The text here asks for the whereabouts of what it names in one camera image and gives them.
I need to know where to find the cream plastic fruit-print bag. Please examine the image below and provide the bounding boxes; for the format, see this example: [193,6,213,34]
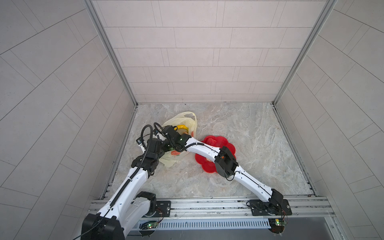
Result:
[160,112,198,168]

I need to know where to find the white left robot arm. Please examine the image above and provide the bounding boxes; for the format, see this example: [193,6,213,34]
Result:
[78,138,164,240]

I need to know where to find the right green circuit board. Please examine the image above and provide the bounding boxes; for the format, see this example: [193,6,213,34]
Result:
[269,219,286,234]

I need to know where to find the green circuit board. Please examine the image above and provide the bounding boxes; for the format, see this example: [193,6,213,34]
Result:
[269,219,286,234]
[140,221,159,230]

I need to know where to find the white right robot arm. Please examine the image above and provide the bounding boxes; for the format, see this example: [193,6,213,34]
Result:
[160,126,287,217]

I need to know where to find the left green circuit board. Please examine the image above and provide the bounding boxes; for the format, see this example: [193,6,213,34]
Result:
[140,221,159,230]

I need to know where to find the red flower-shaped plastic plate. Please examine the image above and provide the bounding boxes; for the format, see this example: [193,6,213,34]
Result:
[195,136,236,174]

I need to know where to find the yellow banana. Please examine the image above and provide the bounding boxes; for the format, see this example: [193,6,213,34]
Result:
[175,125,189,135]

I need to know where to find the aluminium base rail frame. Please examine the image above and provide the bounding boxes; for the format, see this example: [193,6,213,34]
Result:
[89,194,335,232]

